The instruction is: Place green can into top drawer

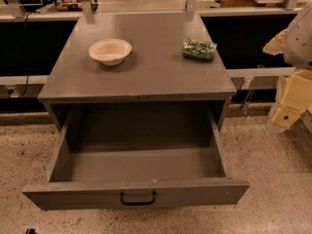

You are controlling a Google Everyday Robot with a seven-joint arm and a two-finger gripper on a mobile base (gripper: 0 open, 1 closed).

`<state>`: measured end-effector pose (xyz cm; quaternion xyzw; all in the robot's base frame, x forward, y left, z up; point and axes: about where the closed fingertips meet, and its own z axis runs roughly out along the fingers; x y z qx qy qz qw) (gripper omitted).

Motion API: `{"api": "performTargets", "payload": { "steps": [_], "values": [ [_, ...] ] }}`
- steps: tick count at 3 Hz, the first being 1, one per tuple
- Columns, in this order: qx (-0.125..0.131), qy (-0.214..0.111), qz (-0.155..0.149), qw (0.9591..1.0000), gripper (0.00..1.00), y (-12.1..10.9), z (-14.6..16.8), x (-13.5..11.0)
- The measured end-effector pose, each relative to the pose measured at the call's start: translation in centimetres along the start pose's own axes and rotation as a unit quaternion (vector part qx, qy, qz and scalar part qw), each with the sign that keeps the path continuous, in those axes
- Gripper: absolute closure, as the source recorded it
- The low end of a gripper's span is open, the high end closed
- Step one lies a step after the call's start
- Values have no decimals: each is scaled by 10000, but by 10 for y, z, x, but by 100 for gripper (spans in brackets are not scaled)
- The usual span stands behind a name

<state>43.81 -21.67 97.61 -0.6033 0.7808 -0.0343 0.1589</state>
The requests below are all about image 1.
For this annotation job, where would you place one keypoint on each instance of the grey metal drawer cabinet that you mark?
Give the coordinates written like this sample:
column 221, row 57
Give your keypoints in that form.
column 155, row 69

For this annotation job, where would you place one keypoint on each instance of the green soda can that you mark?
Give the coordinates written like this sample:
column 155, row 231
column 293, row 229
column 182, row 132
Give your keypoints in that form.
column 202, row 50

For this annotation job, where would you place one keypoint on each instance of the white paper bowl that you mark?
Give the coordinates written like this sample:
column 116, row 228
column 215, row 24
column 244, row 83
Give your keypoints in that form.
column 110, row 51

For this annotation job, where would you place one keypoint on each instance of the black drawer handle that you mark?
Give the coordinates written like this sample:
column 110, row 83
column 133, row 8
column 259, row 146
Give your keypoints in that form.
column 137, row 200

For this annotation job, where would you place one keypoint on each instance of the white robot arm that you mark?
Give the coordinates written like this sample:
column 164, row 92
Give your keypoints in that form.
column 297, row 52

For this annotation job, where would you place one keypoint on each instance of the open grey top drawer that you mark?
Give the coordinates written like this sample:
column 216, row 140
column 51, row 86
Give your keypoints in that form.
column 172, row 148

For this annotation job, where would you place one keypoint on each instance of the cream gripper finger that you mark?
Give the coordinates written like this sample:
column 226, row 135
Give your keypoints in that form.
column 295, row 99
column 276, row 45

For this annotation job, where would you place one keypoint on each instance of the wall power outlet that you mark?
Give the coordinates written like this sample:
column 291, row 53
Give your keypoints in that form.
column 13, row 92

